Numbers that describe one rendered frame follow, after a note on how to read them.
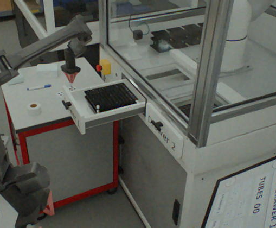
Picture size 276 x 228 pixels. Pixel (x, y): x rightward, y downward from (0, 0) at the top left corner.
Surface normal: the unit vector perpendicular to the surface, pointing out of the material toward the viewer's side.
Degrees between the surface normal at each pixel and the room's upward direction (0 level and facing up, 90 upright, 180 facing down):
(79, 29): 50
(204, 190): 90
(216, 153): 90
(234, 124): 90
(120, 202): 0
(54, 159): 90
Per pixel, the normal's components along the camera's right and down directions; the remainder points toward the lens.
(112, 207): 0.01, -0.84
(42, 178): 0.89, -0.37
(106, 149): 0.41, 0.49
